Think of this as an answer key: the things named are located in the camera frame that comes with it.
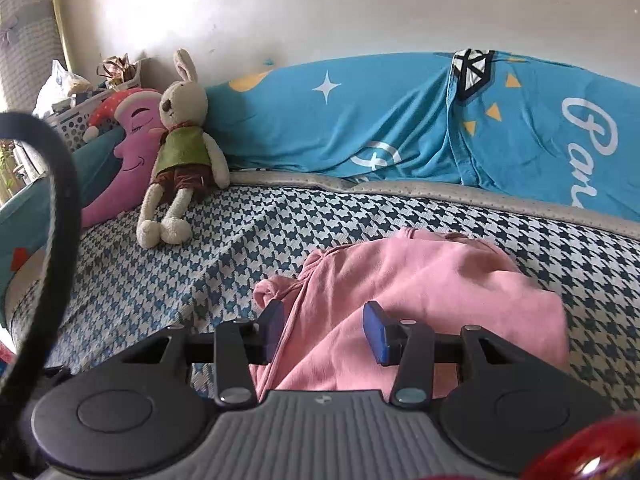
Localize blue printed quilt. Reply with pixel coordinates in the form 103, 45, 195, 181
205, 50, 640, 221

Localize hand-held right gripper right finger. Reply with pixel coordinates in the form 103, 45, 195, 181
362, 301, 522, 409

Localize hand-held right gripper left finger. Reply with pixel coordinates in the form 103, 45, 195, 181
120, 300, 287, 409

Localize gold ribbon bow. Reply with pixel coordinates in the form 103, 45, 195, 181
97, 54, 139, 89

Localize white plastic bag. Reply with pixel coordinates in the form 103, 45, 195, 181
35, 60, 93, 111

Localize white perforated basket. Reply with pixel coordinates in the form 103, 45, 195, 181
47, 91, 116, 153

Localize pink knit top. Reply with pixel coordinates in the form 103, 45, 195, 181
248, 227, 571, 401

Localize purple moon plush pillow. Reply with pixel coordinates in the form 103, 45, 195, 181
80, 87, 166, 231

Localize teal printed cushion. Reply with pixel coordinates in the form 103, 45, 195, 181
0, 127, 126, 328

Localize grey patterned curtain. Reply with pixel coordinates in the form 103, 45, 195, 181
0, 0, 66, 106

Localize red round object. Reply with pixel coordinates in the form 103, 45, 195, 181
522, 412, 640, 480

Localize beige plush rabbit toy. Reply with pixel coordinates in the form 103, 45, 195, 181
136, 48, 231, 249

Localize blue white houndstooth bed mat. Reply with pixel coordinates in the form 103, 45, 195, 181
10, 170, 640, 411

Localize black strap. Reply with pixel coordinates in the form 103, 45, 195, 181
0, 112, 83, 411

